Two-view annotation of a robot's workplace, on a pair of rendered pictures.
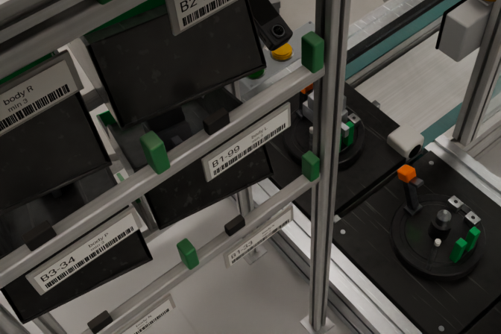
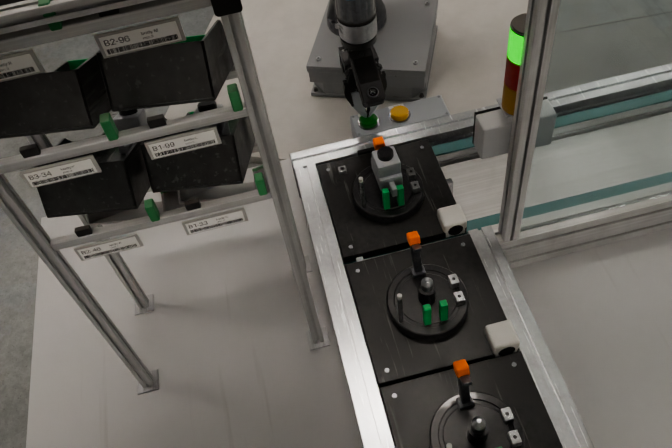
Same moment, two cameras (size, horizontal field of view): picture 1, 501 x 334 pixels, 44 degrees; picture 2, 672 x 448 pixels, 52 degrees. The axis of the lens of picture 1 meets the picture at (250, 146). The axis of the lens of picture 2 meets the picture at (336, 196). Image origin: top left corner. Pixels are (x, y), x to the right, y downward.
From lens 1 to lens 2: 0.49 m
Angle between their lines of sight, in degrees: 17
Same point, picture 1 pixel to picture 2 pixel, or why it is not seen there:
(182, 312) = (226, 290)
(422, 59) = not seen: hidden behind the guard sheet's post
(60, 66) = (27, 56)
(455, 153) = (491, 245)
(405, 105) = (485, 193)
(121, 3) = (64, 32)
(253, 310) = (277, 309)
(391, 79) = (486, 167)
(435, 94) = not seen: hidden behind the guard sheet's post
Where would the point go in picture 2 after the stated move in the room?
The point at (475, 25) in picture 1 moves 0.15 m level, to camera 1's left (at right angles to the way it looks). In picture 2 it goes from (494, 131) to (402, 114)
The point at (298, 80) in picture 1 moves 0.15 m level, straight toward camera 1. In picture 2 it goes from (222, 113) to (146, 204)
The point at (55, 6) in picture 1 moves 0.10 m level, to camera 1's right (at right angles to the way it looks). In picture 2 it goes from (20, 25) to (106, 40)
